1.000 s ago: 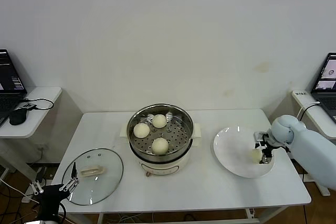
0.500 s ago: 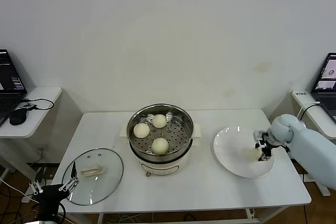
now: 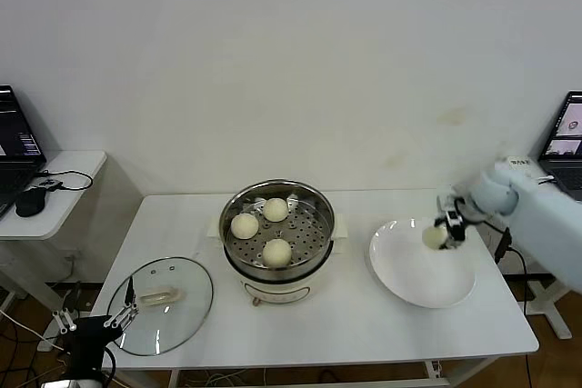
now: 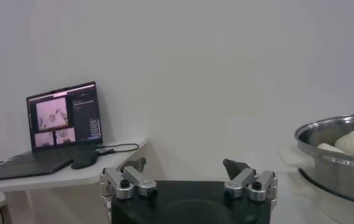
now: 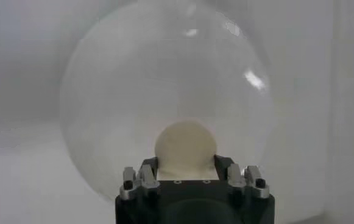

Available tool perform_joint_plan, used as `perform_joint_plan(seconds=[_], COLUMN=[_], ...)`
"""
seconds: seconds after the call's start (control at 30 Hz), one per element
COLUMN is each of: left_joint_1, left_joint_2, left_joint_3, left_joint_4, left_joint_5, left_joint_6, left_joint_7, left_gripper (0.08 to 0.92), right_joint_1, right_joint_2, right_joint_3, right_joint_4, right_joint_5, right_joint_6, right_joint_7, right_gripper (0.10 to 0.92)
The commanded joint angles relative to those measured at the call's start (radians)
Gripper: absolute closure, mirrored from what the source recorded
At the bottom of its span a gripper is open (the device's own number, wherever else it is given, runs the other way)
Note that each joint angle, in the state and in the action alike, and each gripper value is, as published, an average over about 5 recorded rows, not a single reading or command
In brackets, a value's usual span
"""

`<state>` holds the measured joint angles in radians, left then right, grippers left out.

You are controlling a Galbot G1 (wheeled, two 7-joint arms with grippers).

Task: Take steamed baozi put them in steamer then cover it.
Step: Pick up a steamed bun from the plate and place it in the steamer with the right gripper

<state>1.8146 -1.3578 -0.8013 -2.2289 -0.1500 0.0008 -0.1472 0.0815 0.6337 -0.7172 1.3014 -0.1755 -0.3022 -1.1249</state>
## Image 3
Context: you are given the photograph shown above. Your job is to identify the black laptop beside mouse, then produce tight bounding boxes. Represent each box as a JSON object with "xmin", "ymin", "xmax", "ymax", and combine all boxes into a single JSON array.
[{"xmin": 0, "ymin": 85, "xmax": 49, "ymax": 220}]

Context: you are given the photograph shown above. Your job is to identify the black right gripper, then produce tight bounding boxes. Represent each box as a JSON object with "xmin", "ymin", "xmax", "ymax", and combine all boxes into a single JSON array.
[{"xmin": 433, "ymin": 194, "xmax": 470, "ymax": 252}]

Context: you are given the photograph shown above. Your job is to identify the black computer mouse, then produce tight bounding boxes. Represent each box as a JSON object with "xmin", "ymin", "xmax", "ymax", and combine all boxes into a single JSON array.
[{"xmin": 15, "ymin": 187, "xmax": 48, "ymax": 218}]

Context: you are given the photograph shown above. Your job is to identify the white side table with mouse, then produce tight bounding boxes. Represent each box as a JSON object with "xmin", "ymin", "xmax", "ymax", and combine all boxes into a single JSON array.
[{"xmin": 0, "ymin": 150, "xmax": 110, "ymax": 353}]

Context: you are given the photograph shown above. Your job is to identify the glass pot lid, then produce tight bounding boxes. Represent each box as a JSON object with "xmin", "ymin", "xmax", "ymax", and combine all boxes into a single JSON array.
[{"xmin": 107, "ymin": 256, "xmax": 216, "ymax": 356}]

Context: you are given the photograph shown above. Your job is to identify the cream electric cooker base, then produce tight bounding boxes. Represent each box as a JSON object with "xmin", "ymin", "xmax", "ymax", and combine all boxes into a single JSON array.
[{"xmin": 225, "ymin": 240, "xmax": 347, "ymax": 307}]

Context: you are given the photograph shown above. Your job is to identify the white side table with strip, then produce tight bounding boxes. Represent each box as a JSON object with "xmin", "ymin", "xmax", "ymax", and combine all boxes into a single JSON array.
[{"xmin": 493, "ymin": 154, "xmax": 582, "ymax": 342}]

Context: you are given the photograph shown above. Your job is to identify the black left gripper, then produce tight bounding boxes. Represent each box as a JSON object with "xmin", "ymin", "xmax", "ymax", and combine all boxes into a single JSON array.
[{"xmin": 52, "ymin": 275, "xmax": 140, "ymax": 379}]

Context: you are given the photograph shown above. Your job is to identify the white round plate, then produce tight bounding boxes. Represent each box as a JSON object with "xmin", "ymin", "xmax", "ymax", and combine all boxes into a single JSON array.
[{"xmin": 368, "ymin": 219, "xmax": 477, "ymax": 310}]

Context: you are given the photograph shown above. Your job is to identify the white steamed baozi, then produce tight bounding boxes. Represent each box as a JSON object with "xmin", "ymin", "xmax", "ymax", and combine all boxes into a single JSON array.
[
  {"xmin": 421, "ymin": 225, "xmax": 451, "ymax": 252},
  {"xmin": 231, "ymin": 213, "xmax": 261, "ymax": 240},
  {"xmin": 264, "ymin": 197, "xmax": 289, "ymax": 223},
  {"xmin": 261, "ymin": 238, "xmax": 293, "ymax": 269}
]

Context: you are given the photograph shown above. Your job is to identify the black laptop beside power strip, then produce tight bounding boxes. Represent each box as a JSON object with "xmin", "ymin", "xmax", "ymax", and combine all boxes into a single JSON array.
[{"xmin": 537, "ymin": 91, "xmax": 582, "ymax": 202}]

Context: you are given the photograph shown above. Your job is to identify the stainless steel steamer basket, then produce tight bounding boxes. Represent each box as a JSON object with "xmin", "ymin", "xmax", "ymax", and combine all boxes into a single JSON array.
[{"xmin": 207, "ymin": 181, "xmax": 351, "ymax": 274}]

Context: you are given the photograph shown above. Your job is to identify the black adapter cable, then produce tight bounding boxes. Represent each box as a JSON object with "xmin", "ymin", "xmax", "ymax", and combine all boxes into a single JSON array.
[{"xmin": 494, "ymin": 224, "xmax": 533, "ymax": 316}]

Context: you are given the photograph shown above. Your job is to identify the white main table frame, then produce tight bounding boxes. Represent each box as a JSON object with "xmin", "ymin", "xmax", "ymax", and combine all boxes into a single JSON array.
[{"xmin": 167, "ymin": 355, "xmax": 504, "ymax": 388}]

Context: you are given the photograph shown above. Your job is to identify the black usb hub cable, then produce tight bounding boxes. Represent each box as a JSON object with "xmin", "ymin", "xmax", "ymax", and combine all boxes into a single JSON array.
[{"xmin": 35, "ymin": 169, "xmax": 95, "ymax": 193}]

